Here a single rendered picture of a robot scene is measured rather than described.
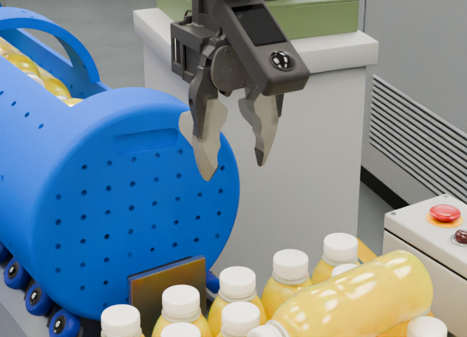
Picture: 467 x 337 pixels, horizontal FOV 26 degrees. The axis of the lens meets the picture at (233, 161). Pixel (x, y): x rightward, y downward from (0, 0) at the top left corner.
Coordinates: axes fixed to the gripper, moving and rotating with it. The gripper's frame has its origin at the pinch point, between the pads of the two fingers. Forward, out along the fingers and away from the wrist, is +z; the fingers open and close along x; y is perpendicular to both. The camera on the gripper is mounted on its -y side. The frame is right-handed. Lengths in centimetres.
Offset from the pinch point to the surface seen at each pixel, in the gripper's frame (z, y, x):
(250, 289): 14.0, -1.9, -0.3
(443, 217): 11.3, -4.9, -25.2
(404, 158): 98, 148, -163
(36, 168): 4.8, 20.0, 14.0
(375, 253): 122, 138, -143
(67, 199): 8.1, 17.1, 11.9
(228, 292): 14.2, -1.0, 1.8
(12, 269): 25.2, 34.1, 13.3
